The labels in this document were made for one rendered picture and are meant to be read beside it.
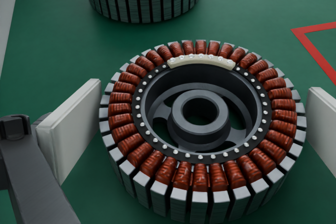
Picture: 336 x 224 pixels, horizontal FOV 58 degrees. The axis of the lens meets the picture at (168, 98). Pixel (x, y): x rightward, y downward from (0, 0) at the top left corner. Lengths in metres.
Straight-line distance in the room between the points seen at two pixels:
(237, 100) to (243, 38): 0.09
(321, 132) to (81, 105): 0.12
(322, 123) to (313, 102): 0.02
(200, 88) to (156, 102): 0.03
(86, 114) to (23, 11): 0.18
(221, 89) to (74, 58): 0.12
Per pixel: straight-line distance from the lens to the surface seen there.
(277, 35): 0.28
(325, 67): 0.26
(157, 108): 0.19
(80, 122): 0.16
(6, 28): 0.32
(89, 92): 0.17
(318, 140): 0.18
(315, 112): 0.18
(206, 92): 0.18
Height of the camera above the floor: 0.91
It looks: 49 degrees down
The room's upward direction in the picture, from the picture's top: 2 degrees counter-clockwise
